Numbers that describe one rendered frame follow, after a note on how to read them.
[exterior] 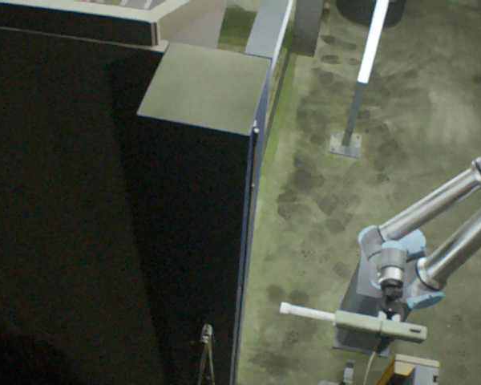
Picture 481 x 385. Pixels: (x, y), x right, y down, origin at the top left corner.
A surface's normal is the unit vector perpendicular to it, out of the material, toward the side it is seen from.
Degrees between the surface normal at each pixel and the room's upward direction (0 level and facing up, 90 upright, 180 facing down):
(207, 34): 12
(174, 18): 90
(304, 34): 90
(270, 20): 0
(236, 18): 90
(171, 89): 0
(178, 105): 0
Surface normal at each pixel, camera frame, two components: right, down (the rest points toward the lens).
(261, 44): 0.04, -0.59
